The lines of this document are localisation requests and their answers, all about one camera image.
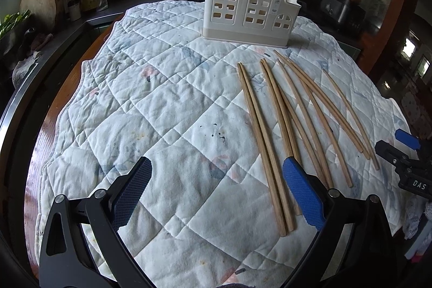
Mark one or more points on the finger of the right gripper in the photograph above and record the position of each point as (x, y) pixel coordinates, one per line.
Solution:
(391, 154)
(406, 138)

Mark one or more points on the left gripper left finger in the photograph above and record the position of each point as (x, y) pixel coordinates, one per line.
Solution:
(65, 259)

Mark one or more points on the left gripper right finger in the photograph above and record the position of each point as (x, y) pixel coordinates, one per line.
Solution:
(369, 259)

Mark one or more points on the wooden chopstick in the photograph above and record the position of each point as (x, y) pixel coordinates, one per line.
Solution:
(264, 131)
(290, 208)
(316, 147)
(330, 134)
(304, 137)
(273, 190)
(282, 114)
(363, 133)
(327, 103)

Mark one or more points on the black rice cooker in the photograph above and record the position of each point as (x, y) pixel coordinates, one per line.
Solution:
(343, 11)

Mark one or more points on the white quilted cloth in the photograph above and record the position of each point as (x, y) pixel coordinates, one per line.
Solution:
(158, 89)

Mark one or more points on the white plastic utensil holder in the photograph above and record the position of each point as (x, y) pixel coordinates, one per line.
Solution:
(253, 22)

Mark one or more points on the green vegetables bowl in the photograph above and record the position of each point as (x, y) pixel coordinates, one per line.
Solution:
(14, 25)

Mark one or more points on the round wooden cutting board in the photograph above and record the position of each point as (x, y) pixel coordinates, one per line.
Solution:
(47, 12)

